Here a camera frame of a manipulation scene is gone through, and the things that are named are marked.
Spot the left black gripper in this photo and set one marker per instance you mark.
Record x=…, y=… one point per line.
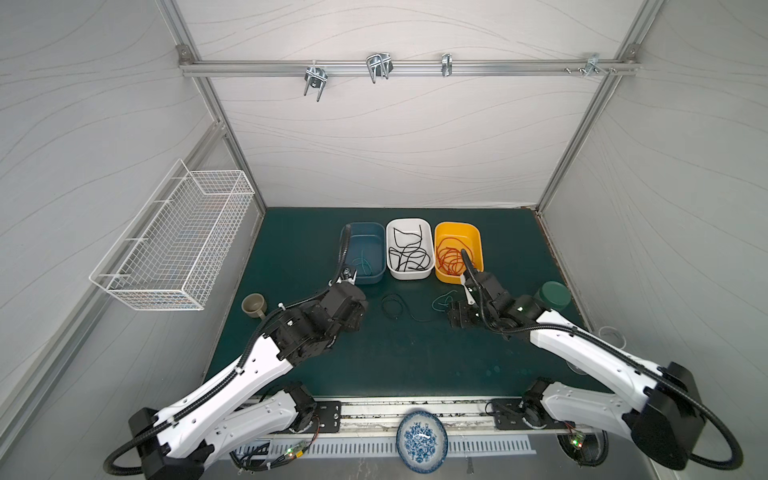
x=355, y=321

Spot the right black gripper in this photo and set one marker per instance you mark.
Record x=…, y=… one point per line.
x=473, y=282

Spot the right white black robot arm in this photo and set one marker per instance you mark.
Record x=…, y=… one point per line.
x=658, y=408

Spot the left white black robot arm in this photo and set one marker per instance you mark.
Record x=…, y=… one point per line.
x=184, y=439

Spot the blue plastic bin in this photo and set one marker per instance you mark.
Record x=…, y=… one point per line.
x=362, y=246

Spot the yellow plastic bin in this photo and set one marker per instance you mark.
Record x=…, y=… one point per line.
x=451, y=239

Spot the white plastic bin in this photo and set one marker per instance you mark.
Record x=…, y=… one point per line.
x=409, y=249

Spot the beige mug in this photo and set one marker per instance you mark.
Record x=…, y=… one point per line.
x=254, y=306

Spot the green round lid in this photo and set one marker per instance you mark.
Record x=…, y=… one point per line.
x=555, y=295

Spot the blue white patterned plate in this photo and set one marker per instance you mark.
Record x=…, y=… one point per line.
x=422, y=442

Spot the white vent strip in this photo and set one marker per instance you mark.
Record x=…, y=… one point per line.
x=459, y=445

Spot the left metal U-bolt clamp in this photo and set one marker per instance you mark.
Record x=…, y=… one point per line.
x=316, y=79

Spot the metal u-bolt clamp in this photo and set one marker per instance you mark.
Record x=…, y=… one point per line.
x=379, y=65
x=316, y=79

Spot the middle metal U-bolt clamp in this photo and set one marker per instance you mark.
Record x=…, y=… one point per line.
x=379, y=65

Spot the small metal hook clamp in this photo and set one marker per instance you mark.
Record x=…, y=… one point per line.
x=446, y=65

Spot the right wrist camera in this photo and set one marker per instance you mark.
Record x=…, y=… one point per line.
x=467, y=288

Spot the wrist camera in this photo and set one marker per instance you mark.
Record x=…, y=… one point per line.
x=467, y=288
x=347, y=275

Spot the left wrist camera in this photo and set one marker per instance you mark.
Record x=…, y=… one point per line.
x=347, y=275

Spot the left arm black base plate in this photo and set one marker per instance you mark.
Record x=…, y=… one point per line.
x=323, y=417

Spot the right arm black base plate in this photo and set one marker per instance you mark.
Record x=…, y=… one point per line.
x=514, y=414

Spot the white wire wall basket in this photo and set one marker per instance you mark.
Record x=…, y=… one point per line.
x=170, y=254

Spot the metal crossbar rail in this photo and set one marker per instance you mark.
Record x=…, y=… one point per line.
x=401, y=68

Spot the right metal bolt bracket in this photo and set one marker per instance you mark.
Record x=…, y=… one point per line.
x=592, y=67

